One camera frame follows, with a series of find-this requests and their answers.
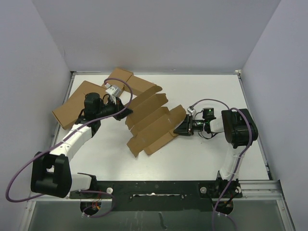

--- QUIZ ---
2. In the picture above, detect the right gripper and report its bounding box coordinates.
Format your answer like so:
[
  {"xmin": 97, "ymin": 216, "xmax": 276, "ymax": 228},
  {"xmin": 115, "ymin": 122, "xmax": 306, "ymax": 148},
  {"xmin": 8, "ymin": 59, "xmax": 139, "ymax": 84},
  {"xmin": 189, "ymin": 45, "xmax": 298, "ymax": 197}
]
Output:
[{"xmin": 173, "ymin": 115, "xmax": 206, "ymax": 136}]

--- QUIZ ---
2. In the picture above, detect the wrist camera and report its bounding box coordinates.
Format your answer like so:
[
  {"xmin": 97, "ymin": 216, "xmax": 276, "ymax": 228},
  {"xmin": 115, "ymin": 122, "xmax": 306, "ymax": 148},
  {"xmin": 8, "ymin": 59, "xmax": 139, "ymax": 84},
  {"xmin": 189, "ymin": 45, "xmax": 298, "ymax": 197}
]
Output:
[
  {"xmin": 105, "ymin": 83, "xmax": 122, "ymax": 99},
  {"xmin": 187, "ymin": 106, "xmax": 196, "ymax": 117}
]

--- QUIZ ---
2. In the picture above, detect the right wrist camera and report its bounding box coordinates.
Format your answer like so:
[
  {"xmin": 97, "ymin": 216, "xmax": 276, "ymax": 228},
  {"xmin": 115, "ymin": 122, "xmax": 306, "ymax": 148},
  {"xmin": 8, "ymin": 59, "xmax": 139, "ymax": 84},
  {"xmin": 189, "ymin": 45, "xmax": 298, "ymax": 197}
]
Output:
[{"xmin": 187, "ymin": 106, "xmax": 196, "ymax": 117}]

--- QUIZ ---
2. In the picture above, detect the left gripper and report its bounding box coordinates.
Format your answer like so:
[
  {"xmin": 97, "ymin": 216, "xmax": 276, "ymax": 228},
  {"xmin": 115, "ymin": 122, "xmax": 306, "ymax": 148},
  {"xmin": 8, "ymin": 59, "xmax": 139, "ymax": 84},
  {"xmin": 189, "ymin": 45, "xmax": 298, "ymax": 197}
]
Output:
[{"xmin": 96, "ymin": 95, "xmax": 132, "ymax": 120}]

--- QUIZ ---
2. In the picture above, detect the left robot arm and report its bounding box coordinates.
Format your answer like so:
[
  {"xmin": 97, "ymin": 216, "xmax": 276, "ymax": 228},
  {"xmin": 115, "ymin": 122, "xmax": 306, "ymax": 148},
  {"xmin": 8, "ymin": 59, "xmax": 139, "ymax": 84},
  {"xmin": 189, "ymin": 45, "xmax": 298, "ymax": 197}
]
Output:
[{"xmin": 30, "ymin": 92, "xmax": 133, "ymax": 198}]

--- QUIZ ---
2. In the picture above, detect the folded cardboard box front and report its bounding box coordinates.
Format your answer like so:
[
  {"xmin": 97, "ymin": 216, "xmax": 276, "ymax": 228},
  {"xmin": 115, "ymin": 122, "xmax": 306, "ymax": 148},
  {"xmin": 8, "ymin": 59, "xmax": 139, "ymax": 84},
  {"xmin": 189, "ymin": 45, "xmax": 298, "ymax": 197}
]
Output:
[{"xmin": 52, "ymin": 96, "xmax": 87, "ymax": 130}]

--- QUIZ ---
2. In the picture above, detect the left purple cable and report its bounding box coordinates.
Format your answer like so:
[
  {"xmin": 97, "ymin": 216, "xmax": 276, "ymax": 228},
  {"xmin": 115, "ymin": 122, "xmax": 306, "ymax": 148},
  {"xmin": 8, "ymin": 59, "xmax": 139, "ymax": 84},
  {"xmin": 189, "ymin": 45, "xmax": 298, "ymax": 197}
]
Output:
[{"xmin": 5, "ymin": 78, "xmax": 133, "ymax": 218}]

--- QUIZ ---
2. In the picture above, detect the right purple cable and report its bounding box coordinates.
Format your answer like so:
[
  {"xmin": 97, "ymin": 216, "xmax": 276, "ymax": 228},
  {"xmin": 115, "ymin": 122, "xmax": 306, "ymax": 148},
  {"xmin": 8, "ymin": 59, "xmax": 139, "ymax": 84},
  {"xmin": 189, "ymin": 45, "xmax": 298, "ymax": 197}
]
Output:
[{"xmin": 190, "ymin": 98, "xmax": 251, "ymax": 231}]

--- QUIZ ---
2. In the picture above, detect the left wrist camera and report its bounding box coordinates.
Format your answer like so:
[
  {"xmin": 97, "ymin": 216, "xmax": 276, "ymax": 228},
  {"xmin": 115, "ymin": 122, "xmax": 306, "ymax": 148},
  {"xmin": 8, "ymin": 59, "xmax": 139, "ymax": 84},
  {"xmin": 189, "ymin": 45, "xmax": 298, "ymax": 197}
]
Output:
[{"xmin": 105, "ymin": 83, "xmax": 122, "ymax": 99}]

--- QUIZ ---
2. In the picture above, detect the cardboard box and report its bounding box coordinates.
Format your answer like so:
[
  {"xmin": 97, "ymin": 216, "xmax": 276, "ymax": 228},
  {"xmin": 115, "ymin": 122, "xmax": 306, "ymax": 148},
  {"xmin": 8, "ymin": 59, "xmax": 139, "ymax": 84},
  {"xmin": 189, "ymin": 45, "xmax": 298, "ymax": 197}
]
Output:
[
  {"xmin": 64, "ymin": 81, "xmax": 106, "ymax": 115},
  {"xmin": 107, "ymin": 67, "xmax": 133, "ymax": 92},
  {"xmin": 126, "ymin": 75, "xmax": 155, "ymax": 96},
  {"xmin": 52, "ymin": 96, "xmax": 87, "ymax": 130},
  {"xmin": 125, "ymin": 85, "xmax": 186, "ymax": 157}
]

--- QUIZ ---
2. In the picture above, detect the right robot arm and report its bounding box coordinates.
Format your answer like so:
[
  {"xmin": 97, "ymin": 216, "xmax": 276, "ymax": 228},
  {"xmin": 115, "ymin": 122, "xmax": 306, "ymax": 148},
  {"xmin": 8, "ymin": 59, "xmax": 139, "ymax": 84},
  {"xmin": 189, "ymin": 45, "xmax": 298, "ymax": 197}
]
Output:
[{"xmin": 173, "ymin": 108, "xmax": 258, "ymax": 197}]

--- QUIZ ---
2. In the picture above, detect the aluminium table frame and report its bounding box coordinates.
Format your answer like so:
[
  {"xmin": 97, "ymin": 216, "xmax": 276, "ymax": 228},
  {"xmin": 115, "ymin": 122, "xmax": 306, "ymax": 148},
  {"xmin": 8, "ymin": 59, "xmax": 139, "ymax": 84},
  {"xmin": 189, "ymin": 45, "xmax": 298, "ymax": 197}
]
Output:
[{"xmin": 19, "ymin": 70, "xmax": 295, "ymax": 231}]

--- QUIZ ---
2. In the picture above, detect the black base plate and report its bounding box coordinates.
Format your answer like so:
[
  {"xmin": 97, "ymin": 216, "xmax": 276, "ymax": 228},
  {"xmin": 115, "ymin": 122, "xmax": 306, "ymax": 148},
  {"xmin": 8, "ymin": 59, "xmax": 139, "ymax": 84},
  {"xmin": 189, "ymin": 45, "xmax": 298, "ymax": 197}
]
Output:
[{"xmin": 69, "ymin": 177, "xmax": 243, "ymax": 215}]

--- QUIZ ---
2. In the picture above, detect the purple cable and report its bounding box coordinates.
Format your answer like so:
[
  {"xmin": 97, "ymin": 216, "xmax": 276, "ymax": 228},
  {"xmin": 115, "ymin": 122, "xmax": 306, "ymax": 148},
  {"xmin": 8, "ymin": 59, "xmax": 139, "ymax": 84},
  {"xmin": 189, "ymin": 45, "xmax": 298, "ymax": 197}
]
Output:
[
  {"xmin": 190, "ymin": 98, "xmax": 251, "ymax": 231},
  {"xmin": 5, "ymin": 78, "xmax": 133, "ymax": 218}
]

